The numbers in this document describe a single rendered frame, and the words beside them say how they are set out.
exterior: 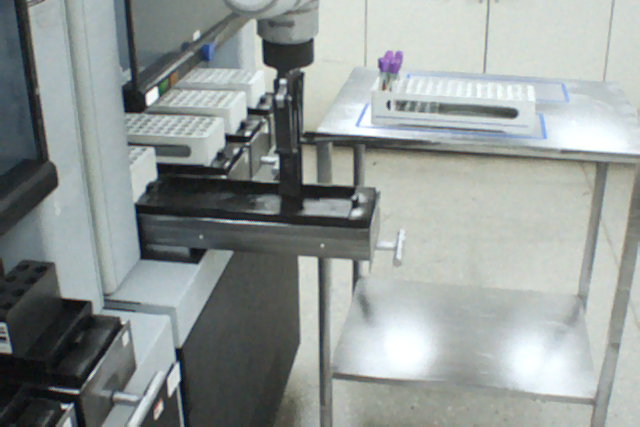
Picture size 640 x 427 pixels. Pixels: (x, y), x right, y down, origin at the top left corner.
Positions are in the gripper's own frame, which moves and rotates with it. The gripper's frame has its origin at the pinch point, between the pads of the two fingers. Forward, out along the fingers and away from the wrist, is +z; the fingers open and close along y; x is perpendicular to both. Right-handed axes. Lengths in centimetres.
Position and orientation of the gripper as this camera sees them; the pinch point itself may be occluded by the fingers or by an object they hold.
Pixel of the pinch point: (290, 169)
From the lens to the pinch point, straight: 120.5
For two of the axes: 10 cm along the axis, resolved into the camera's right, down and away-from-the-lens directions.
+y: -1.6, 4.0, -9.0
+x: 9.9, 0.6, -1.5
